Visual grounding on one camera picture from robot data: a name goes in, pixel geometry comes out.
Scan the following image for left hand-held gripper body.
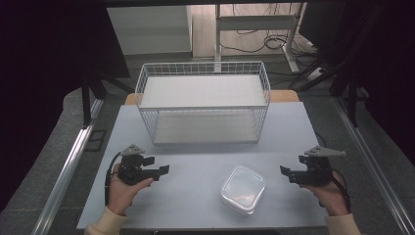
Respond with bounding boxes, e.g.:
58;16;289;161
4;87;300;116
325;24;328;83
117;144;155;186

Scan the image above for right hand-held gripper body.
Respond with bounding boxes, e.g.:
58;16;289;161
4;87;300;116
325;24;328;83
301;145;346;187

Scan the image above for clear plastic lidded container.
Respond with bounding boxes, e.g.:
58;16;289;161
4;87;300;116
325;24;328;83
219;164;266;216

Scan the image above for white wire basket shelf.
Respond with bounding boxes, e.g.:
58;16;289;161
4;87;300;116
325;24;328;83
134;61;272;146

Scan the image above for person's left hand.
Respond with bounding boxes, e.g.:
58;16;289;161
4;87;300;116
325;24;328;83
107;164;155;216

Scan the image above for person's right hand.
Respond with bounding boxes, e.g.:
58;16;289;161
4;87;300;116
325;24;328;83
301;172;350;217

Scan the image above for black metal stand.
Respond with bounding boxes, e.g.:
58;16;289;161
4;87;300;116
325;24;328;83
295;62;371;128
80;72;135;129

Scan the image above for white power strip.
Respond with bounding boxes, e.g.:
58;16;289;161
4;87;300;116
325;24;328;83
305;67;328;81

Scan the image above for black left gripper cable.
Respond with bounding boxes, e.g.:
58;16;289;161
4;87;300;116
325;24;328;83
104;151;122;207

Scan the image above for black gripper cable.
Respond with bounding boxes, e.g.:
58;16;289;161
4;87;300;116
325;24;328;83
104;151;122;207
318;167;352;212

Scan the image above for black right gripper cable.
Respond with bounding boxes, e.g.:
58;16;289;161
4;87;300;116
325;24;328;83
318;167;352;212

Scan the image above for aluminium rail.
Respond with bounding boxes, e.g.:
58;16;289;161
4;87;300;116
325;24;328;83
332;97;415;235
30;97;106;235

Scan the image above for black floor cables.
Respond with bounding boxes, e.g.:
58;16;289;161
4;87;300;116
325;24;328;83
218;3;324;67

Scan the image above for white metal desk frame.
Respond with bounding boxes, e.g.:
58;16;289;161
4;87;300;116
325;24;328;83
213;3;306;73

